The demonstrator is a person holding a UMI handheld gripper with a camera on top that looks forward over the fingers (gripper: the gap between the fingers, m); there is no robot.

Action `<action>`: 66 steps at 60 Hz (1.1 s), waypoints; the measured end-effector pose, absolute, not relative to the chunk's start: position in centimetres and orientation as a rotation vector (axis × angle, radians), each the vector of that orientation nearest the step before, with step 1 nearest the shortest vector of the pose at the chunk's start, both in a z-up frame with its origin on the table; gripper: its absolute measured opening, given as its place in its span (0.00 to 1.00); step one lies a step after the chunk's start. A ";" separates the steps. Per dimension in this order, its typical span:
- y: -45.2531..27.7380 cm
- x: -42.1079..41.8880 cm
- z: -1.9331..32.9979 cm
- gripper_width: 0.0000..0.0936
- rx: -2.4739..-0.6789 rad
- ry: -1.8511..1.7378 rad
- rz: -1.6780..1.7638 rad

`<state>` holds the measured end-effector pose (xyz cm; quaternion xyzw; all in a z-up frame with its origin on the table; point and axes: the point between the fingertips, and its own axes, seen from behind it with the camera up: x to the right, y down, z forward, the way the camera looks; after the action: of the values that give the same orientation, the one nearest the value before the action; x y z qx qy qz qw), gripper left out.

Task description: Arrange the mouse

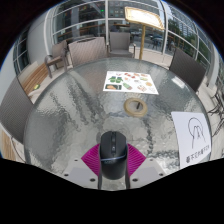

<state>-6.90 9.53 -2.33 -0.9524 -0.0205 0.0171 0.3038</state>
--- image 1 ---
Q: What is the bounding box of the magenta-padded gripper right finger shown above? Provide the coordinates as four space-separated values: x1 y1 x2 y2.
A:
125 143 167 190

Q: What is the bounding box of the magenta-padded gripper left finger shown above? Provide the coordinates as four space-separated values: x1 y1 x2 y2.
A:
62 143 103 190

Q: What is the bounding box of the black computer mouse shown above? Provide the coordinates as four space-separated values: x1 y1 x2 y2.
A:
98 130 129 180

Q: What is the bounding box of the laminated picture menu card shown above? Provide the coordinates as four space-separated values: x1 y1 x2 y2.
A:
102 70 160 96

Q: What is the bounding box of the wooden slat bench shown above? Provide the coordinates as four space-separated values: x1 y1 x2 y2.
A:
0 128 18 163
18 62 49 96

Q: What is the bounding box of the dark wicker chair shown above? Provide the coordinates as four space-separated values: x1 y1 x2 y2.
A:
0 76 34 144
168 47 207 93

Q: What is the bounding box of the dark metal outdoor furniture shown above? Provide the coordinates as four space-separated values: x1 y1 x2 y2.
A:
208 89 224 134

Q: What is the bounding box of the brown wicker armchair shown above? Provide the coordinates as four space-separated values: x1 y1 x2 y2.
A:
44 40 69 78

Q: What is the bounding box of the grey wicker armchair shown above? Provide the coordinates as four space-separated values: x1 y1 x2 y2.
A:
108 31 137 58

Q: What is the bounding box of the gold framed menu stand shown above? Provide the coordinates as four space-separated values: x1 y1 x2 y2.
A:
124 6 165 61

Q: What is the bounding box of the round brass table ring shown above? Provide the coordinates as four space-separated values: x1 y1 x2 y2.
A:
123 98 149 118

